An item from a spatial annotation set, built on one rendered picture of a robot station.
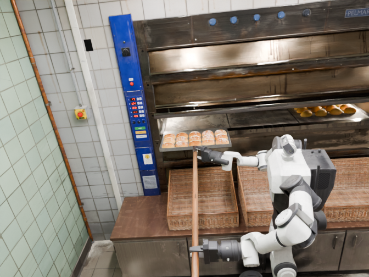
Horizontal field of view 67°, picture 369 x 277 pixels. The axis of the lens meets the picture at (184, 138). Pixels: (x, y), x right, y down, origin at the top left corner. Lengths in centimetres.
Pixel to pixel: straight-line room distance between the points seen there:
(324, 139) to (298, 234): 160
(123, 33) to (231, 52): 80
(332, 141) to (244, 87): 91
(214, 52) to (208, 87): 27
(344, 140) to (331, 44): 82
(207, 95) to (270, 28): 66
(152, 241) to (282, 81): 162
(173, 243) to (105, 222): 97
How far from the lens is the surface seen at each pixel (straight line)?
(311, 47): 233
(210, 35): 217
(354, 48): 244
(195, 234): 137
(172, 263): 252
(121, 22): 218
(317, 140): 261
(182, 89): 224
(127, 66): 221
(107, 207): 294
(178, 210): 247
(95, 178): 276
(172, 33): 217
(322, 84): 242
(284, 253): 191
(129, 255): 250
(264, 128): 242
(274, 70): 228
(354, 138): 274
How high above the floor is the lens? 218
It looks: 26 degrees down
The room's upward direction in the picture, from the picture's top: 6 degrees counter-clockwise
